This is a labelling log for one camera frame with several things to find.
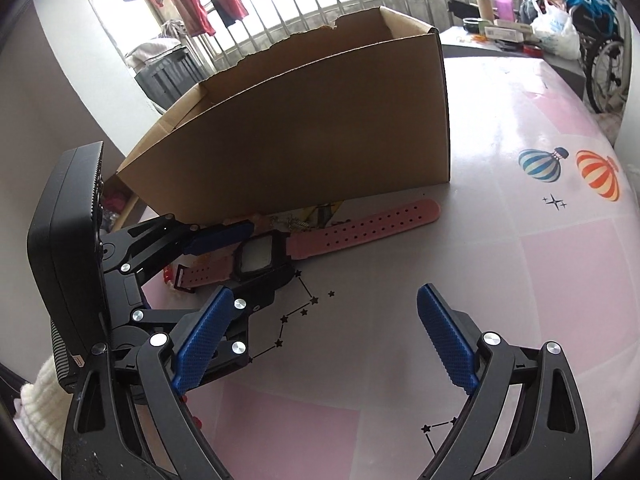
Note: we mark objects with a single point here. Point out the cardboard tube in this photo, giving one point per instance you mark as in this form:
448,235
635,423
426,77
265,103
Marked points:
483,8

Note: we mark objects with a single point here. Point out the black round dish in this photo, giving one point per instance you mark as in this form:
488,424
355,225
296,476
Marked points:
472,25

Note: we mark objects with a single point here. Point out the pink cup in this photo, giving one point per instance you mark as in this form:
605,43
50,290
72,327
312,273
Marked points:
504,9

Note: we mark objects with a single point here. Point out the white cloth bundle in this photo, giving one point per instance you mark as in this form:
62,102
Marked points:
150,52

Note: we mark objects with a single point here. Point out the dark grey laundry bin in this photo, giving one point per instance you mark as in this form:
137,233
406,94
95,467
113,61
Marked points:
170,77

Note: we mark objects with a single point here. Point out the gold jewellery pieces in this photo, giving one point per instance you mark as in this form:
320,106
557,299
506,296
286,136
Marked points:
287,223

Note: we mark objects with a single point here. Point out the person's left forearm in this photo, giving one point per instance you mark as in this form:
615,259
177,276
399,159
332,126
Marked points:
42,410

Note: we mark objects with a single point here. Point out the brown cardboard box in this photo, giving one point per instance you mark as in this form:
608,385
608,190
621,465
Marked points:
325,135

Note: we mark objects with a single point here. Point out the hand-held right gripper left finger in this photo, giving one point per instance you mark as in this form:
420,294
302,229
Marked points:
197,350

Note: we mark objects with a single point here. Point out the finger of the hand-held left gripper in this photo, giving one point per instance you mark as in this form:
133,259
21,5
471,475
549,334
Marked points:
252,317
220,238

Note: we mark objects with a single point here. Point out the wheelchair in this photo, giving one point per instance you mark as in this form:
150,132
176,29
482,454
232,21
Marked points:
595,25

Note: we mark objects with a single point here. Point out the white plastic bag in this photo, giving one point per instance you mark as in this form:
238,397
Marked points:
557,32

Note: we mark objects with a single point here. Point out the grey side table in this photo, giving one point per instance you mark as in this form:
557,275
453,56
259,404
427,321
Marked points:
465,40

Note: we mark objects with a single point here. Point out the pink printed table cover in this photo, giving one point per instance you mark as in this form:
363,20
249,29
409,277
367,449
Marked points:
500,260

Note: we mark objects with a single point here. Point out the red tape roll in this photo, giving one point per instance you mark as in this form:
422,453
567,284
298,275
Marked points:
532,50

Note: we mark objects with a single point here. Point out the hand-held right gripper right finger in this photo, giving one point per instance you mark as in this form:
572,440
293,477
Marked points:
447,340

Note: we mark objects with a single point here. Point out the black stand device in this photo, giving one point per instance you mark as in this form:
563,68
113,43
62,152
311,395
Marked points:
462,8

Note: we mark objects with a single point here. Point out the white flat box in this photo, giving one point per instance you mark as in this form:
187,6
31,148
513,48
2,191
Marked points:
507,32

